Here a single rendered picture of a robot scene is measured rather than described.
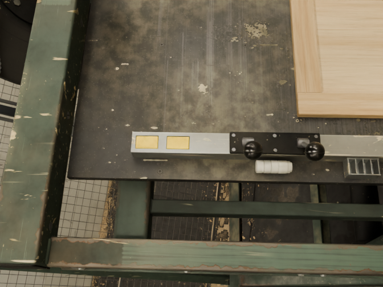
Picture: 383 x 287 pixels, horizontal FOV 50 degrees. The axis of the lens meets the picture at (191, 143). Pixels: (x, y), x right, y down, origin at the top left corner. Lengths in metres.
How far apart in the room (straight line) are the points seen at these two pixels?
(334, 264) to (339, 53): 0.51
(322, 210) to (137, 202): 0.43
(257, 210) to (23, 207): 0.51
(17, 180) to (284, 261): 0.56
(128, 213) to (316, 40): 0.63
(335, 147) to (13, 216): 0.69
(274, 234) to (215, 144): 2.06
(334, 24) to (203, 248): 0.66
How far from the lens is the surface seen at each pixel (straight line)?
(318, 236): 2.45
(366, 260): 0.92
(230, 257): 0.86
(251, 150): 0.80
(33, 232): 0.88
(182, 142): 0.93
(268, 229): 2.99
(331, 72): 1.08
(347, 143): 0.98
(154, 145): 0.93
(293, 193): 2.86
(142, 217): 0.97
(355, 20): 1.18
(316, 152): 0.82
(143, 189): 0.98
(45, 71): 1.00
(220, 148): 0.92
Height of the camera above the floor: 2.04
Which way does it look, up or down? 31 degrees down
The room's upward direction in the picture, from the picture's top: 75 degrees counter-clockwise
